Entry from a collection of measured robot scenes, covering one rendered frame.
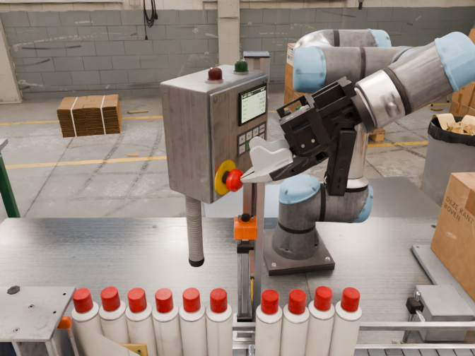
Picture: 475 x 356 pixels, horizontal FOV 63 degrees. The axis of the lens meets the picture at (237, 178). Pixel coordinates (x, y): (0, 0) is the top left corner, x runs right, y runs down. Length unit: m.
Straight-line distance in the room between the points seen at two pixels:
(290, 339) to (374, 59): 0.53
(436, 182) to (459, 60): 2.85
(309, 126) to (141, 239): 0.92
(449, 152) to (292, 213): 2.27
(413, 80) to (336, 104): 0.10
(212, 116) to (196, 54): 5.49
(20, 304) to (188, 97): 0.43
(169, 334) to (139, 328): 0.06
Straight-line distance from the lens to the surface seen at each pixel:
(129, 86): 6.20
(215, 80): 0.60
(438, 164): 3.35
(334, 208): 1.14
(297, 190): 1.11
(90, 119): 4.71
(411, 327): 0.96
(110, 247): 1.36
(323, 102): 0.58
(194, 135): 0.60
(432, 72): 0.59
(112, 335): 0.85
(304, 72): 0.65
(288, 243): 1.21
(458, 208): 1.25
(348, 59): 0.66
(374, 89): 0.57
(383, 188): 1.74
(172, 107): 0.62
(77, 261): 1.33
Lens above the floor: 1.62
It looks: 27 degrees down
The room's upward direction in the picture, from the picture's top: straight up
